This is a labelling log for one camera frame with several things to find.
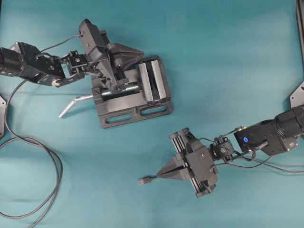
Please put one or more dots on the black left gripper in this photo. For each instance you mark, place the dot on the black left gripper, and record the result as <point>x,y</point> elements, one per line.
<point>123,56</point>

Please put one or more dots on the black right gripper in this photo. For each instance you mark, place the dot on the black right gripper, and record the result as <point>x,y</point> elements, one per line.
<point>177,167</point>

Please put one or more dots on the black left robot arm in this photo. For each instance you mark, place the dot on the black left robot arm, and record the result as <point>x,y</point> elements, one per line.
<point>27,62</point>

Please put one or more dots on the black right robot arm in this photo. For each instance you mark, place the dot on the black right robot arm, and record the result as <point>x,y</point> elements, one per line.
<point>274,136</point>

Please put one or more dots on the black bench vise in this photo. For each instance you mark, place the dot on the black bench vise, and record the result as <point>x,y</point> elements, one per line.
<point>146,96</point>

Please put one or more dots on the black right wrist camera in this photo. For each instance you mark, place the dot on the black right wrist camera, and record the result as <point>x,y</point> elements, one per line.
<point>201,162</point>

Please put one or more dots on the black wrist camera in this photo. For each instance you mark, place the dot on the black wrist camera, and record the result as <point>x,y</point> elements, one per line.
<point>92,41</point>
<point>201,162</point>

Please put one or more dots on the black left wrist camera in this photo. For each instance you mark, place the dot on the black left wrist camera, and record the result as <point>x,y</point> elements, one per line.
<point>92,41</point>

